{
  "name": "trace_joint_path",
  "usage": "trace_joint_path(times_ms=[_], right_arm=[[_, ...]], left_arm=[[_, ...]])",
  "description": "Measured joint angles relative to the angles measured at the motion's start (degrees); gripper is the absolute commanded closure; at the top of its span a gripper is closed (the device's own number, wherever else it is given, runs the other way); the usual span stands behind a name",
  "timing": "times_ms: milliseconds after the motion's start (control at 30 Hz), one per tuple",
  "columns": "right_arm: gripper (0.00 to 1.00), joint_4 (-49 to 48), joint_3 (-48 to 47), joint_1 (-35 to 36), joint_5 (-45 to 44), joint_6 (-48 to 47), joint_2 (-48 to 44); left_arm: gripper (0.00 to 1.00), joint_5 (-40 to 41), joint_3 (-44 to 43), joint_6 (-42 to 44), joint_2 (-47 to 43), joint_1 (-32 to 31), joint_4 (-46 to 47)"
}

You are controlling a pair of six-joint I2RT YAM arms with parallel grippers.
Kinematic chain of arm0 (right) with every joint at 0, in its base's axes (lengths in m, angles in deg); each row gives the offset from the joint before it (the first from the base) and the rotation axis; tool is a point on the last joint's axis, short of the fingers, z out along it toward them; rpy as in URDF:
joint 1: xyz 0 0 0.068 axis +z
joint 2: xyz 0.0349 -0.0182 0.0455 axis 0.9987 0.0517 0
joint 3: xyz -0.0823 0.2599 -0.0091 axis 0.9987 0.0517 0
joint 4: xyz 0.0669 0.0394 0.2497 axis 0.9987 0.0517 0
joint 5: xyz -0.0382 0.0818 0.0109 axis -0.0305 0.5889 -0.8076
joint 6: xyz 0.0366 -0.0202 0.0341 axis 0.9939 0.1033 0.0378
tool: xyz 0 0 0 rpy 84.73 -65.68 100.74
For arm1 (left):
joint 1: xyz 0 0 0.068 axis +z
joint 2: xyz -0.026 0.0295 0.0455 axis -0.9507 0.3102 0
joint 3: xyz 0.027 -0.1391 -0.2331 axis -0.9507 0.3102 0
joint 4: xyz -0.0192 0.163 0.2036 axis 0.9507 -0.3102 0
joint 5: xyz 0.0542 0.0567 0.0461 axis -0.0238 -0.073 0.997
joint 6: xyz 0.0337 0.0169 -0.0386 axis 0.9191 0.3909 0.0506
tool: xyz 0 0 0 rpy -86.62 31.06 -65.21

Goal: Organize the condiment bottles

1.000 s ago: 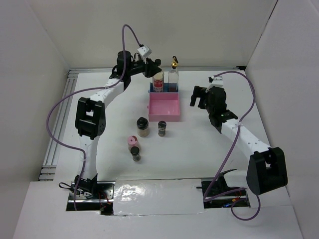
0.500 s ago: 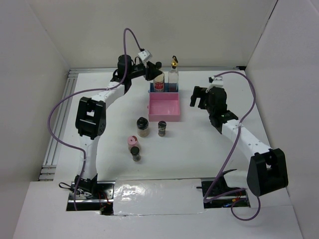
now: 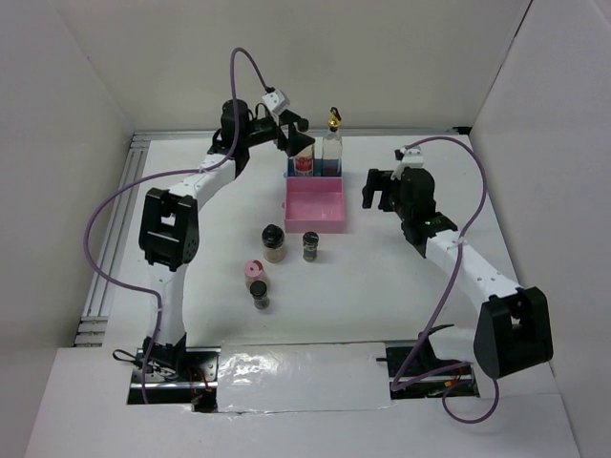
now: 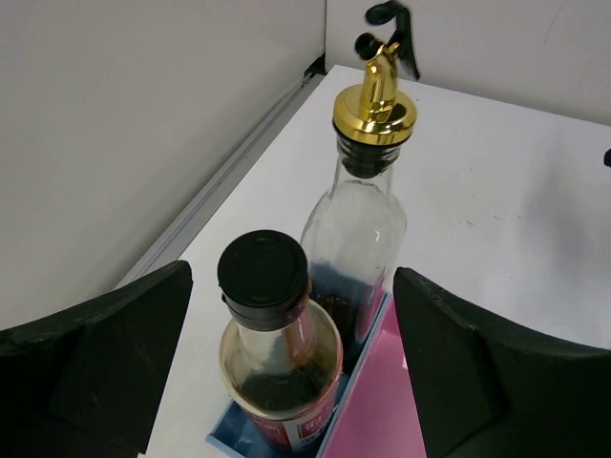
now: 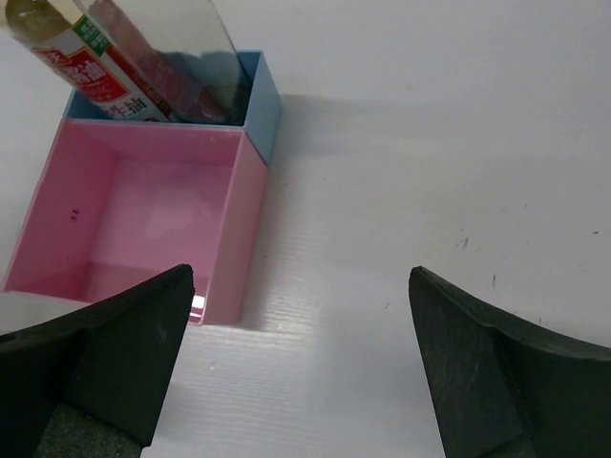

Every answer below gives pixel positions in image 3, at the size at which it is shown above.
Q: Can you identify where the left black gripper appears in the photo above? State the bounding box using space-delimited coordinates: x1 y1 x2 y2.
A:
242 109 315 157

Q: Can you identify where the black cap sauce bottle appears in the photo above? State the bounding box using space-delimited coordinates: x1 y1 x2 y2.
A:
292 119 315 177

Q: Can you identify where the gold spout glass bottle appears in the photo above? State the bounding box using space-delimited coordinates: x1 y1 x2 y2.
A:
322 107 343 177

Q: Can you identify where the large black lid spice jar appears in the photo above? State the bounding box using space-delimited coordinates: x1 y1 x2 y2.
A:
262 224 286 263

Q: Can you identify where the pink lid spice jar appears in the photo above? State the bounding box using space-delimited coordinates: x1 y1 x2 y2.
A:
243 260 267 288

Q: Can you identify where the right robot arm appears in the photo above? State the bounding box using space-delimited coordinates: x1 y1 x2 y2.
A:
378 167 554 380

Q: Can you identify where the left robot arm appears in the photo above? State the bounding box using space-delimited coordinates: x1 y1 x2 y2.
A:
138 89 314 381

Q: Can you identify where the blue plastic bin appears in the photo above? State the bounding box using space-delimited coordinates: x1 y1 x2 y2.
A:
285 158 343 177

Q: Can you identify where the pink plastic bin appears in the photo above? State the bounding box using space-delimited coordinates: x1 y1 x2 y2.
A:
283 177 347 234

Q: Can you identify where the small dark spice jar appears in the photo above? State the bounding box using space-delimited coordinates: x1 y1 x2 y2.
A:
302 231 320 262

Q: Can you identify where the front black lid spice jar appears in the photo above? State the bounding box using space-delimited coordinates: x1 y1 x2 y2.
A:
249 281 270 310

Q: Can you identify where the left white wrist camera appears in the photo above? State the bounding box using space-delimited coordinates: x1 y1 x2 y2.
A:
262 89 290 115

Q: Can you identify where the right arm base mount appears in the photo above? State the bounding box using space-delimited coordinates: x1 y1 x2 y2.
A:
375 343 479 400

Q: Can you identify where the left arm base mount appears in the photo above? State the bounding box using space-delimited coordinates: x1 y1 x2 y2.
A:
112 347 221 413

